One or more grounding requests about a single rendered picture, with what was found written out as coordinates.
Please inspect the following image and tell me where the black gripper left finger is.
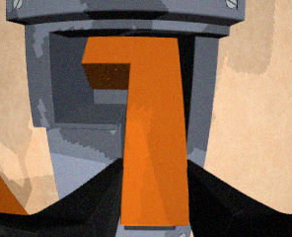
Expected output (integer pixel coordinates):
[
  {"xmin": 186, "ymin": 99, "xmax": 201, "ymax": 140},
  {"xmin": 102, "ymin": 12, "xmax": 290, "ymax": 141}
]
[{"xmin": 0, "ymin": 158, "xmax": 123, "ymax": 237}]

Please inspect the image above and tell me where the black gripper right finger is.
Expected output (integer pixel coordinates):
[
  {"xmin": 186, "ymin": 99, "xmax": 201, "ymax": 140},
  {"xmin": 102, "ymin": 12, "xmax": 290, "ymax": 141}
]
[{"xmin": 186, "ymin": 159, "xmax": 292, "ymax": 237}]

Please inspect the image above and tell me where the orange l-shaped part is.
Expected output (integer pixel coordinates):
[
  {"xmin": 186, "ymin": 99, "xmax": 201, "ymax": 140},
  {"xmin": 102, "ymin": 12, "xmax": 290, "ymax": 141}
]
[{"xmin": 82, "ymin": 36, "xmax": 189, "ymax": 226}]

